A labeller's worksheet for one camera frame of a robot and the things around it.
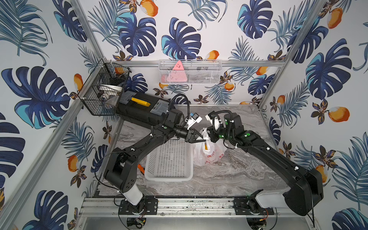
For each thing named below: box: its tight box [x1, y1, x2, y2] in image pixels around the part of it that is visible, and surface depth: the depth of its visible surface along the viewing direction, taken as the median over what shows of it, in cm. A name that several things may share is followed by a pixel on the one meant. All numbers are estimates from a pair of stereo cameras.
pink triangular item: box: [166, 60, 188, 82], surface depth 92 cm
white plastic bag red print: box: [193, 127, 227, 167], surface depth 78 cm
